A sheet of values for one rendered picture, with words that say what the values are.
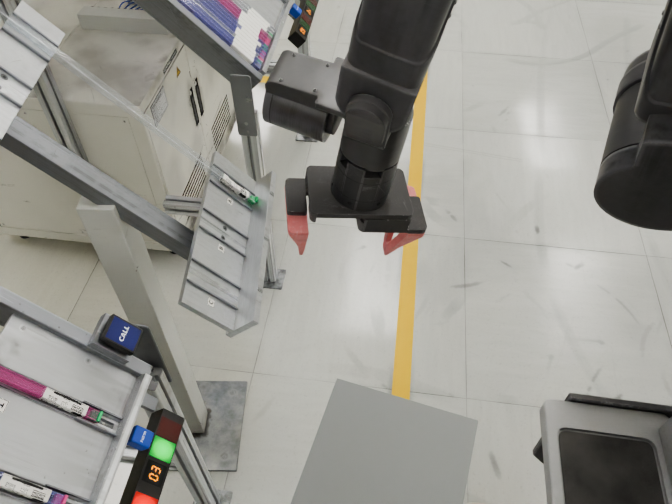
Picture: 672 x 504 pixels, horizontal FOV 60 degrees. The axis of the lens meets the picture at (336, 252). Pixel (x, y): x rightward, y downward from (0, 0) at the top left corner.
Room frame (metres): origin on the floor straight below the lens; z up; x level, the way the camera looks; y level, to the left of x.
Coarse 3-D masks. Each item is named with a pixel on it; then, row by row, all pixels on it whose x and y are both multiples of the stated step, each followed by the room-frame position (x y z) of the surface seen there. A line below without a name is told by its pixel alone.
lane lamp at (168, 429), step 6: (162, 420) 0.38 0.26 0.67; (168, 420) 0.38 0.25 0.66; (162, 426) 0.37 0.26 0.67; (168, 426) 0.37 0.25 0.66; (174, 426) 0.38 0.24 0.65; (180, 426) 0.38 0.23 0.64; (156, 432) 0.36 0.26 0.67; (162, 432) 0.36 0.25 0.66; (168, 432) 0.36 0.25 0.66; (174, 432) 0.37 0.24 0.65; (168, 438) 0.36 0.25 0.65; (174, 438) 0.36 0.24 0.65
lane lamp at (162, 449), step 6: (156, 438) 0.35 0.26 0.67; (162, 438) 0.35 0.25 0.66; (156, 444) 0.34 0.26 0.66; (162, 444) 0.34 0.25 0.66; (168, 444) 0.35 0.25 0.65; (174, 444) 0.35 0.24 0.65; (150, 450) 0.33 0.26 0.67; (156, 450) 0.33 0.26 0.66; (162, 450) 0.34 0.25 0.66; (168, 450) 0.34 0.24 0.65; (156, 456) 0.33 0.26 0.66; (162, 456) 0.33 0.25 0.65; (168, 456) 0.33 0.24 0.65; (168, 462) 0.32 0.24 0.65
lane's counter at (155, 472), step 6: (150, 462) 0.32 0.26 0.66; (156, 462) 0.32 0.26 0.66; (150, 468) 0.31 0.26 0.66; (156, 468) 0.31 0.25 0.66; (162, 468) 0.31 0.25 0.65; (144, 474) 0.30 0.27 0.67; (150, 474) 0.30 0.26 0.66; (156, 474) 0.30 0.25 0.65; (162, 474) 0.31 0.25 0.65; (144, 480) 0.29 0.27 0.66; (150, 480) 0.29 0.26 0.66; (156, 480) 0.30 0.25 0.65; (162, 480) 0.30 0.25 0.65
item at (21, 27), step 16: (0, 16) 0.78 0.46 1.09; (32, 32) 0.78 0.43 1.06; (48, 48) 0.78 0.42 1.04; (64, 64) 0.78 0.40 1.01; (96, 80) 0.78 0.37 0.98; (112, 96) 0.78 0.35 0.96; (128, 112) 0.78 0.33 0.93; (160, 128) 0.78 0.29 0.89; (176, 144) 0.77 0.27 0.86; (192, 160) 0.77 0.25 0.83
